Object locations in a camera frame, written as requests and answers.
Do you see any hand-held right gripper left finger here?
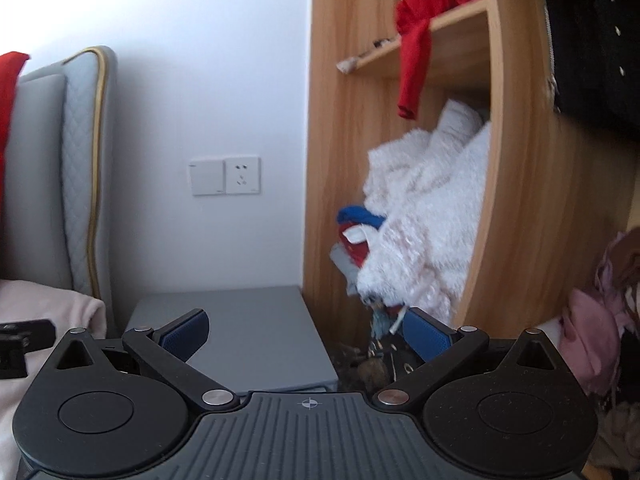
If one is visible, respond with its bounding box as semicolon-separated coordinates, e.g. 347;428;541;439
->
52;308;240;413

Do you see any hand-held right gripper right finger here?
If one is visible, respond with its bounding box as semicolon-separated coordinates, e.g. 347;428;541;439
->
372;307;568;413

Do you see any printed colourful cloth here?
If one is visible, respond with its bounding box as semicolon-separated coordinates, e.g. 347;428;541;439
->
367;305;408;343

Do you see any pale pink blanket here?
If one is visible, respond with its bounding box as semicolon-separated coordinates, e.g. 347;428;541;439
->
0;280;108;480

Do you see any dark printed cloth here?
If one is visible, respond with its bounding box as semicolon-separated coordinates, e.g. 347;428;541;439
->
335;337;418;392

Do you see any grey nightstand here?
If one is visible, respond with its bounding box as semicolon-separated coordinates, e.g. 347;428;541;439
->
122;285;338;395

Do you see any grey garment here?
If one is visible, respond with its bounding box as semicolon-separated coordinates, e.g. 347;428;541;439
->
330;244;362;283

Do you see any white fluffy blanket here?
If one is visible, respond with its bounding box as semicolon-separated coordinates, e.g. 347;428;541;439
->
356;100;492;326

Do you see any blue garment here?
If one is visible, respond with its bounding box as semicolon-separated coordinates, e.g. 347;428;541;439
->
337;205;387;229

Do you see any pink clothes pile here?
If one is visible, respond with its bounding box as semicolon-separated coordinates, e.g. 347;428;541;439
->
559;230;640;398

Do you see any wooden wardrobe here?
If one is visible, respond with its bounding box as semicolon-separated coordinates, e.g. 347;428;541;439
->
302;0;640;480

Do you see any grey padded headboard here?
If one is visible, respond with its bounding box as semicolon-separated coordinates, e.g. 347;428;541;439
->
0;46;118;321

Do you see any red cloth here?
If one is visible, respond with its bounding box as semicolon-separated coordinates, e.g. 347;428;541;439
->
0;52;30;176

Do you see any black hanging garment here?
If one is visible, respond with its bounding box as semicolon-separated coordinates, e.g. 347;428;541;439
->
537;0;640;142

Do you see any white wall switch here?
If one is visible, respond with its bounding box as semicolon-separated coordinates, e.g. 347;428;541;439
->
190;159;226;196

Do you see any white wall socket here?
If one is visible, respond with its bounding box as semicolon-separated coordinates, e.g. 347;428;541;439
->
224;156;261;195

